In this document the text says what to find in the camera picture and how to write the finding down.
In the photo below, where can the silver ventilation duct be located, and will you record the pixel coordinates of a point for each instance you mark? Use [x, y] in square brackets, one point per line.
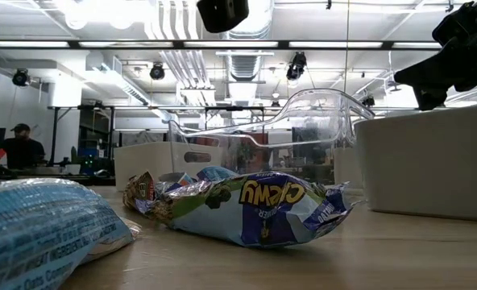
[254, 48]

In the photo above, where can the red brown panel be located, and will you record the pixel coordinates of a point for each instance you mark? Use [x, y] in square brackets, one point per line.
[260, 155]

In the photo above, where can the white plastic bin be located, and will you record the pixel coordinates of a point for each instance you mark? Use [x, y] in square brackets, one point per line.
[424, 161]

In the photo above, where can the black overhead light bar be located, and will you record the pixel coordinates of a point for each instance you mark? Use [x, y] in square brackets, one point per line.
[283, 44]

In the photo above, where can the clear plastic bin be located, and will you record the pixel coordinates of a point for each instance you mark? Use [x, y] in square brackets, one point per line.
[307, 121]

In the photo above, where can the blue silver granola bar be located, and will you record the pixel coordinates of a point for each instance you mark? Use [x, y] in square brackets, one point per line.
[214, 173]
[178, 179]
[29, 225]

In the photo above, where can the black background workstation frame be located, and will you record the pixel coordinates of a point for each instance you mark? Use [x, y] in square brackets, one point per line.
[230, 108]

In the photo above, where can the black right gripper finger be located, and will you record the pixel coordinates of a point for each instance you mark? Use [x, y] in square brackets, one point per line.
[440, 58]
[432, 78]

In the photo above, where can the thin vertical pole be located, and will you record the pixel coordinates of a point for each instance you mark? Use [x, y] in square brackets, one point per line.
[347, 24]

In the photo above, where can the person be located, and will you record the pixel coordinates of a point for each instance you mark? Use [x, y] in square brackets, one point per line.
[23, 151]

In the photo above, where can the black ceiling spotlight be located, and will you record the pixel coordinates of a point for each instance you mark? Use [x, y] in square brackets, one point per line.
[297, 66]
[21, 77]
[368, 101]
[157, 71]

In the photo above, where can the blue Chewy granola bar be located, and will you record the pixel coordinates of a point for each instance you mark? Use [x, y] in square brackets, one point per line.
[262, 209]

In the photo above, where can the brown red granola bar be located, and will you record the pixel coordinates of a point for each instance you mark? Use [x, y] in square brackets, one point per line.
[139, 191]

